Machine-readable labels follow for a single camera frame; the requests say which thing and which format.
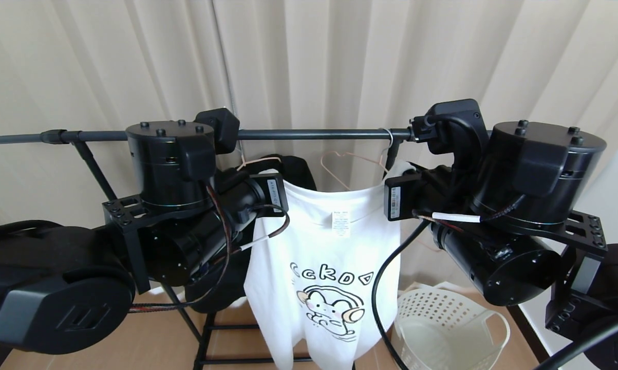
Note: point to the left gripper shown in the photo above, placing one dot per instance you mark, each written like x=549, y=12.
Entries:
x=185, y=252

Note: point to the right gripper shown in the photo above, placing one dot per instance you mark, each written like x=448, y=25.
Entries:
x=493, y=267

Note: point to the pink clothes hanger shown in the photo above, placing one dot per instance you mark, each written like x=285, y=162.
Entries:
x=267, y=160
x=391, y=137

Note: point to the white garment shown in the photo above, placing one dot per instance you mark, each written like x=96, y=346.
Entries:
x=314, y=246

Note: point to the black garment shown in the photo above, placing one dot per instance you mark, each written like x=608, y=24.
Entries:
x=298, y=172

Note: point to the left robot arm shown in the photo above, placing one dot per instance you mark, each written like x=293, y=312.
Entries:
x=57, y=288

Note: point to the white laundry basket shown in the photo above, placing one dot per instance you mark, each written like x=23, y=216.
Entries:
x=442, y=329

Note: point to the black clothes rack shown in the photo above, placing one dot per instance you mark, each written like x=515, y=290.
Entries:
x=314, y=134

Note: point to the beige curtain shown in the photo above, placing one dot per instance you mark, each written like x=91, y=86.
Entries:
x=134, y=51

